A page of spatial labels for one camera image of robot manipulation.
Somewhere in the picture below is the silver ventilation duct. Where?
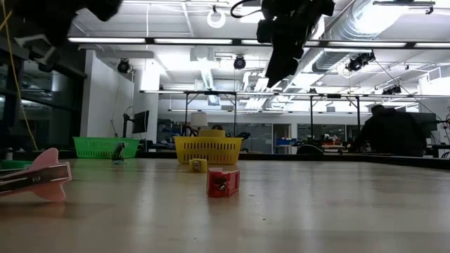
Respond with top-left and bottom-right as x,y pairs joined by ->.
302,0 -> 400,74

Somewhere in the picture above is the yellow tape roll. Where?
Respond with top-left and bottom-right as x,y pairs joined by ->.
198,129 -> 226,138

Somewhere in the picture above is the wall-mounted black monitor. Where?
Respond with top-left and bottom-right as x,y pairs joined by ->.
122,110 -> 150,138

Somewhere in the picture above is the white background lamp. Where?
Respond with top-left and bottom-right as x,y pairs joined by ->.
189,111 -> 210,129

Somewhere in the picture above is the yellow plastic basket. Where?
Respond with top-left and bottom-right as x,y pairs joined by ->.
174,136 -> 244,165

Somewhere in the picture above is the long ceiling light bar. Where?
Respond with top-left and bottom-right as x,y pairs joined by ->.
66,37 -> 450,49

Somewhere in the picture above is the green plastic basket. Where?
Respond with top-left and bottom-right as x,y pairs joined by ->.
72,136 -> 141,160

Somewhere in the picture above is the yellow cable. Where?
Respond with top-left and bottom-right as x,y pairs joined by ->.
0,0 -> 39,151

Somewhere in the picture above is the black extrusion table frame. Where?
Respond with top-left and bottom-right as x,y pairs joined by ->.
13,149 -> 450,171

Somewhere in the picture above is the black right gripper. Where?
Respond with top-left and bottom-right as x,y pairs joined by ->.
265,15 -> 323,89

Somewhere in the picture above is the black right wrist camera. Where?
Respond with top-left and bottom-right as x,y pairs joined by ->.
256,19 -> 274,45

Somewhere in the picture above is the white ceiling ring lamp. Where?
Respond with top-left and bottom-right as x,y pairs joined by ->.
206,4 -> 227,30

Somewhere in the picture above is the dark computer monitor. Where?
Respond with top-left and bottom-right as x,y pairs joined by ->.
407,112 -> 439,133

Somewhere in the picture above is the yellow mini stapler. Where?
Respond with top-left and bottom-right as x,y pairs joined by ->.
189,158 -> 208,174

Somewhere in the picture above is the boxy red mini stapler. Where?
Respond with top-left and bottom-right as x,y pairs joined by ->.
206,167 -> 241,198

